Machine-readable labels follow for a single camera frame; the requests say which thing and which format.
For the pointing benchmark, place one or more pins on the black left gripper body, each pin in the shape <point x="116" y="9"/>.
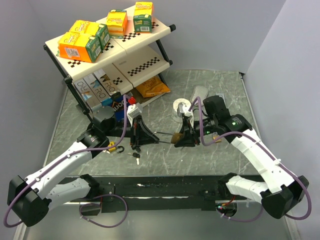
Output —
<point x="119" y="130"/>

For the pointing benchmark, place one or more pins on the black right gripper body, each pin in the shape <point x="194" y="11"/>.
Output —
<point x="208" y="125"/>

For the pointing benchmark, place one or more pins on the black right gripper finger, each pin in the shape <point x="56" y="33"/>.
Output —
<point x="187" y="138"/>
<point x="186" y="125"/>

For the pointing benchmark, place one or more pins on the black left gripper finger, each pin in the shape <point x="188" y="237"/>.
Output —
<point x="134" y="136"/>
<point x="145" y="136"/>

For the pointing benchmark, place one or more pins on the black head key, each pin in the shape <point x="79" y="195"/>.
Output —
<point x="136" y="155"/>

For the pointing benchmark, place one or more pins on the long shackle brass padlock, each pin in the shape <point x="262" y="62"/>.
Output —
<point x="172" y="137"/>

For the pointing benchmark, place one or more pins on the small brass padlock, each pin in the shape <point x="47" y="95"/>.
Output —
<point x="216" y="138"/>

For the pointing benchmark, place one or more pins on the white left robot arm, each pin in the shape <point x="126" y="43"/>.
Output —
<point x="32" y="197"/>

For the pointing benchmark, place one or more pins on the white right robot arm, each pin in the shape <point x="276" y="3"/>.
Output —
<point x="281" y="189"/>

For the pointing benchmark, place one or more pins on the yellow padlock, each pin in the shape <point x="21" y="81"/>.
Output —
<point x="112" y="148"/>

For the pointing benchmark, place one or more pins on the white toilet paper roll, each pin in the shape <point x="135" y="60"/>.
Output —
<point x="174" y="108"/>

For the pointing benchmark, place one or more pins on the blue Doritos bag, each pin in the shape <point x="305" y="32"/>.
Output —
<point x="118" y="106"/>

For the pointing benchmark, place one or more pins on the teal white RIO box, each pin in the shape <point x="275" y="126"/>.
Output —
<point x="221" y="95"/>

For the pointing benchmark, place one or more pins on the middle RIO box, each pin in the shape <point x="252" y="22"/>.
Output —
<point x="98" y="90"/>

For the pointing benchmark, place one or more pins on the right RIO box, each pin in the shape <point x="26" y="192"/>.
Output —
<point x="107" y="83"/>

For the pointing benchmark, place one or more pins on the orange honey dijon bag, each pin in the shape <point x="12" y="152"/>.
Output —
<point x="152" y="87"/>

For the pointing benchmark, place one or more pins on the beige two tier shelf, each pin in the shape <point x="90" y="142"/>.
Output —
<point x="137" y="56"/>

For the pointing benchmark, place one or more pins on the front orange sponge box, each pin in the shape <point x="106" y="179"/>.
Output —
<point x="79" y="46"/>

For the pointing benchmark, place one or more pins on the rear yellow sponge box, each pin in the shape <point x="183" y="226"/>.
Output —
<point x="99" y="30"/>

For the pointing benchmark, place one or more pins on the yellow orange sponge pack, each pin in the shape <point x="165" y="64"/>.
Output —
<point x="116" y="22"/>

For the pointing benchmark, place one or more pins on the green yellow sponge box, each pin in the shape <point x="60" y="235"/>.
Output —
<point x="143" y="17"/>

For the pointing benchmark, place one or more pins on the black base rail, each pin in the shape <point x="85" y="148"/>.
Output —
<point x="161" y="192"/>

